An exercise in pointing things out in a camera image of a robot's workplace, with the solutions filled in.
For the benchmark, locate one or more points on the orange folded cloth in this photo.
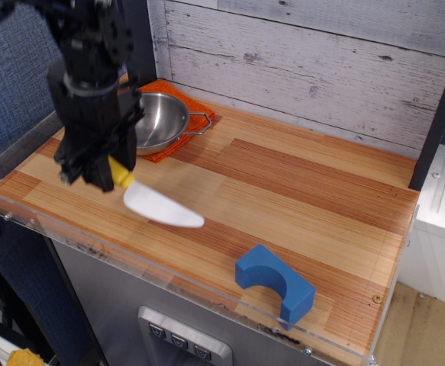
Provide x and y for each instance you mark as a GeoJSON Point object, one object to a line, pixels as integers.
{"type": "Point", "coordinates": [162, 86]}

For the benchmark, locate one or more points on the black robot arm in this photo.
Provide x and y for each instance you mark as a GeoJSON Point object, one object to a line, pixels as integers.
{"type": "Point", "coordinates": [67, 55]}

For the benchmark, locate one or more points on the clear acrylic front guard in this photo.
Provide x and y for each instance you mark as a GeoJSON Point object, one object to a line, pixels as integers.
{"type": "Point", "coordinates": [112, 284]}

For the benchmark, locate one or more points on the stainless steel two-handled bowl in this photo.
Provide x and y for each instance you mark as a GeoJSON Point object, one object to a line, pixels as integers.
{"type": "Point", "coordinates": [164, 123]}

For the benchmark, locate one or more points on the blue arch shaped block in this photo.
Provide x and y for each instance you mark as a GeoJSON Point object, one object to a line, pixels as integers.
{"type": "Point", "coordinates": [260, 267]}

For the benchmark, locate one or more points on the black right vertical post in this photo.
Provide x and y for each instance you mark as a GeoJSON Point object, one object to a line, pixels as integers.
{"type": "Point", "coordinates": [429, 148]}

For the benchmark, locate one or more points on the yellow handled white toy knife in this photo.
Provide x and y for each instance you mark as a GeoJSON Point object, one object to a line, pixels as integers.
{"type": "Point", "coordinates": [149, 203]}

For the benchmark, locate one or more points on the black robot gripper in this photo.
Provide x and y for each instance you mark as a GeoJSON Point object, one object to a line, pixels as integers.
{"type": "Point", "coordinates": [98, 123]}

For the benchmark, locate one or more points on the yellow and black object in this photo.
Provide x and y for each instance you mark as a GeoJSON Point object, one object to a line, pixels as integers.
{"type": "Point", "coordinates": [24, 357]}

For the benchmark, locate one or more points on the silver button control panel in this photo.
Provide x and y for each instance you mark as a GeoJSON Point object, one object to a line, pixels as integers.
{"type": "Point", "coordinates": [170, 342]}

